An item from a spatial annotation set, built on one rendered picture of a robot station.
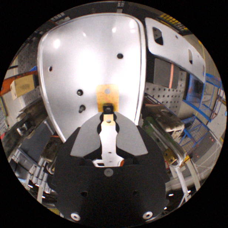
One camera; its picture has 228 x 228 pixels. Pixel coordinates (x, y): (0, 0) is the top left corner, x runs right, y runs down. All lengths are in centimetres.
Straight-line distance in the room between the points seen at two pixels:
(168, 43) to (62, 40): 20
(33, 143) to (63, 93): 60
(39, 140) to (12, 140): 55
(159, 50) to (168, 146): 18
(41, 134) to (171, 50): 85
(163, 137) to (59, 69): 23
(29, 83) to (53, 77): 6
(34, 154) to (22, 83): 60
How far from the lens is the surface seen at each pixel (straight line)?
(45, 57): 19
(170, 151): 15
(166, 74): 19
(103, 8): 24
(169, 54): 18
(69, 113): 16
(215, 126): 799
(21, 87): 18
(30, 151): 70
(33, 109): 21
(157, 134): 16
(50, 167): 30
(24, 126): 20
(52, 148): 33
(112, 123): 15
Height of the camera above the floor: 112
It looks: 58 degrees down
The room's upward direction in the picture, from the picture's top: 175 degrees clockwise
